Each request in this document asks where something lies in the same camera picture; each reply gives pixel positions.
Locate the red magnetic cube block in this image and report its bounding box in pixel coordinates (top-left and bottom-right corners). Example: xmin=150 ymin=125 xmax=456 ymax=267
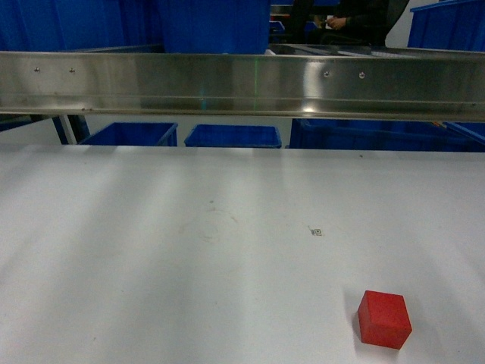
xmin=357 ymin=290 xmax=412 ymax=350

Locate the blue bin lower centre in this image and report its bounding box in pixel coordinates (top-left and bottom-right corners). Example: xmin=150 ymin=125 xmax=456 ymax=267
xmin=184 ymin=124 xmax=282 ymax=149

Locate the blue bin lower right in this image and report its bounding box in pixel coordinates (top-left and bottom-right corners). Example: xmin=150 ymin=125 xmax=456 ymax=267
xmin=288 ymin=118 xmax=484 ymax=152

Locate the small printed marker sticker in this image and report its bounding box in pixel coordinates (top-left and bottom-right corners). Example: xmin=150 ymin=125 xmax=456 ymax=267
xmin=309 ymin=227 xmax=324 ymax=237

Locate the blue bin lower left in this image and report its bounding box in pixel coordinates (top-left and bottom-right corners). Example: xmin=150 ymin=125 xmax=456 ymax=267
xmin=79 ymin=122 xmax=178 ymax=146

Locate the large blue bin upper centre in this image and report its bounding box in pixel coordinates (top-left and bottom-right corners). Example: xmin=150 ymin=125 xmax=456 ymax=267
xmin=157 ymin=0 xmax=271 ymax=55

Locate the person in dark clothes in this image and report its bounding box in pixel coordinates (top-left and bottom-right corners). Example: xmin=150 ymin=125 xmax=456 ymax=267
xmin=290 ymin=0 xmax=405 ymax=46

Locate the blue bin upper right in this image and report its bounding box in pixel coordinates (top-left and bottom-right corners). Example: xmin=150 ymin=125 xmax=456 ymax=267
xmin=408 ymin=1 xmax=484 ymax=52

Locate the blue bin upper left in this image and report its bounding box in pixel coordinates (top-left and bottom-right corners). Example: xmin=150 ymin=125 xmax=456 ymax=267
xmin=1 ymin=0 xmax=163 ymax=52

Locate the stainless steel shelf rail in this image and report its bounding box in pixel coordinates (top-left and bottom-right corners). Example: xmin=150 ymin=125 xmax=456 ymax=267
xmin=1 ymin=49 xmax=484 ymax=122

